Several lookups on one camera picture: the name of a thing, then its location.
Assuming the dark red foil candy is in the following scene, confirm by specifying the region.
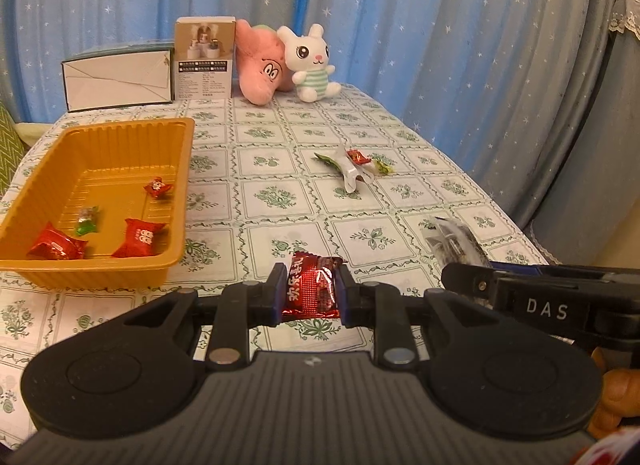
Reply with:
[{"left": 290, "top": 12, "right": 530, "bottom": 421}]
[{"left": 281, "top": 251, "right": 345, "bottom": 323}]

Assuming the long white cardboard box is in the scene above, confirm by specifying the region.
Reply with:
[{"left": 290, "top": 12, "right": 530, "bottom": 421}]
[{"left": 61, "top": 42, "right": 175, "bottom": 112}]

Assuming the dark transparent snack packet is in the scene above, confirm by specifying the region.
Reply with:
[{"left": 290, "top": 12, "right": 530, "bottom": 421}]
[{"left": 421, "top": 216, "right": 491, "bottom": 268}]

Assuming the brown product box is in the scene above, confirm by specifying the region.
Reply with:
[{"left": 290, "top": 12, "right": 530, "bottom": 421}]
[{"left": 174, "top": 16, "right": 237, "bottom": 100}]

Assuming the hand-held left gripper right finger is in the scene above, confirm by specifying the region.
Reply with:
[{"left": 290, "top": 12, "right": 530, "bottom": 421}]
[{"left": 337, "top": 265, "right": 506, "bottom": 370}]

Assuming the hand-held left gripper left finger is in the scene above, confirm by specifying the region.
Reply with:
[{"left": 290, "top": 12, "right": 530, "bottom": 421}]
[{"left": 125, "top": 265, "right": 288, "bottom": 371}]

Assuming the person's right hand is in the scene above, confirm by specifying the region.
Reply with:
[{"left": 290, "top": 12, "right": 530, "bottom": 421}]
[{"left": 587, "top": 367, "right": 640, "bottom": 438}]

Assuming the green chevron pillow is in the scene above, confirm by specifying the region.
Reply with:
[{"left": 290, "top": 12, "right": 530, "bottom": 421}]
[{"left": 0, "top": 102, "right": 27, "bottom": 196}]

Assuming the pink star plush toy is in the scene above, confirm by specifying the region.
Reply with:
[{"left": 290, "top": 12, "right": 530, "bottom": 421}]
[{"left": 235, "top": 19, "right": 296, "bottom": 106}]

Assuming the pale green sofa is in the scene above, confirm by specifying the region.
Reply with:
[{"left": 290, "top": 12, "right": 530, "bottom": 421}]
[{"left": 14, "top": 121, "right": 53, "bottom": 151}]

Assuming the white bunny plush toy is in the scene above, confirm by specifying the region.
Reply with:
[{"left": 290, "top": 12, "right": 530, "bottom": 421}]
[{"left": 276, "top": 24, "right": 343, "bottom": 103}]

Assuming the square red candy packet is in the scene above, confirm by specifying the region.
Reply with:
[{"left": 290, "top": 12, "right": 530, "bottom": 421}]
[{"left": 111, "top": 218, "right": 168, "bottom": 259}]

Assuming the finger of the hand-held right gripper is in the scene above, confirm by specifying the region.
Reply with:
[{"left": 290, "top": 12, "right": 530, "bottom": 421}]
[
  {"left": 487, "top": 260, "right": 551, "bottom": 274},
  {"left": 441, "top": 262, "right": 501, "bottom": 306}
]

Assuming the grey lace-trim curtain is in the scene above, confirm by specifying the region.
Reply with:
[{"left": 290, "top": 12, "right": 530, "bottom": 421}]
[{"left": 525, "top": 0, "right": 640, "bottom": 271}]

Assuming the red white cloth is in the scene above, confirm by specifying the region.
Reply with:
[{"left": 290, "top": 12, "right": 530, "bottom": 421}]
[{"left": 570, "top": 432, "right": 640, "bottom": 465}]

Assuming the green floral checked tablecloth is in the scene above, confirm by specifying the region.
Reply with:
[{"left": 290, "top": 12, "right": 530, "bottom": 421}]
[{"left": 0, "top": 82, "right": 551, "bottom": 446}]

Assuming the orange plastic tray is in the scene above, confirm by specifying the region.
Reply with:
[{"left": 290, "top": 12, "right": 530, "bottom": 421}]
[{"left": 0, "top": 118, "right": 196, "bottom": 291}]

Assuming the wide red snack packet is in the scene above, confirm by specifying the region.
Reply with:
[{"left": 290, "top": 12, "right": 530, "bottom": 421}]
[{"left": 26, "top": 222, "right": 88, "bottom": 262}]

